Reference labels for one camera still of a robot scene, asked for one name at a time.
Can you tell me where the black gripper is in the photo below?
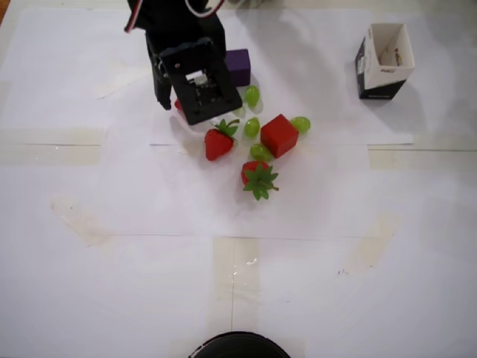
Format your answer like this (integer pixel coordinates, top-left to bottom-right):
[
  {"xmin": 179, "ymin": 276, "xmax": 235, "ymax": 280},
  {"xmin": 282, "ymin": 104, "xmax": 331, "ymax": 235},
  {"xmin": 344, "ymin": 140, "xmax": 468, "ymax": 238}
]
[{"xmin": 144, "ymin": 16, "xmax": 228, "ymax": 112}]

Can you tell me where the purple wooden cube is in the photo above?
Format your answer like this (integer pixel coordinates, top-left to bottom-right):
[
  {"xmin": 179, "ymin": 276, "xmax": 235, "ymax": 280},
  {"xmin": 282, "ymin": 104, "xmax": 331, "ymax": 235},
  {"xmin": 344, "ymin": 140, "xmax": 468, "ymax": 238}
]
[{"xmin": 225, "ymin": 48, "xmax": 251, "ymax": 87}]

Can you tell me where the white and black carton box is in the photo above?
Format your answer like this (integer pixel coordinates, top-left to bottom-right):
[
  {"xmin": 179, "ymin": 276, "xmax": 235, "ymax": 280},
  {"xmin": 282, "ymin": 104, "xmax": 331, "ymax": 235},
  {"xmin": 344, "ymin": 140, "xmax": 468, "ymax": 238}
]
[{"xmin": 353, "ymin": 22, "xmax": 417, "ymax": 101}]

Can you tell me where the red wooden cube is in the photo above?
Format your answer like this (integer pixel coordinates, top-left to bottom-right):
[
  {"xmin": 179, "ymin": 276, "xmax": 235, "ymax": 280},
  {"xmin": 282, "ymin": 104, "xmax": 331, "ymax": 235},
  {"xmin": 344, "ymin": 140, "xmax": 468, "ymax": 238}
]
[{"xmin": 259, "ymin": 114, "xmax": 300, "ymax": 160}]

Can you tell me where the black round dome object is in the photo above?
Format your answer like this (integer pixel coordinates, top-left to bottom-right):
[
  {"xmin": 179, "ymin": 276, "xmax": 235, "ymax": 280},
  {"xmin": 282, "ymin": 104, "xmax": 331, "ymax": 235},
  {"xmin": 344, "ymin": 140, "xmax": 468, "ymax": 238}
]
[{"xmin": 189, "ymin": 330, "xmax": 291, "ymax": 358}]

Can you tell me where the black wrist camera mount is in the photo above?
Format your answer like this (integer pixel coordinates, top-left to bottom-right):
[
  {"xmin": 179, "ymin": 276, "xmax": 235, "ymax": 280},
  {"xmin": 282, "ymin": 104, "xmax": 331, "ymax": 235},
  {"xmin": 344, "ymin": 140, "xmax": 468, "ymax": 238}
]
[{"xmin": 159, "ymin": 37, "xmax": 244, "ymax": 126}]

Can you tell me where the white red servo cable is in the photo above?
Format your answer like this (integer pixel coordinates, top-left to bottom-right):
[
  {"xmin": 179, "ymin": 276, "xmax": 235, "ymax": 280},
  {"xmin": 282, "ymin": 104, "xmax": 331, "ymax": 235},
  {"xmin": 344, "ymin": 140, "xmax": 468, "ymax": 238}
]
[
  {"xmin": 124, "ymin": 0, "xmax": 145, "ymax": 35},
  {"xmin": 184, "ymin": 0, "xmax": 227, "ymax": 19}
]

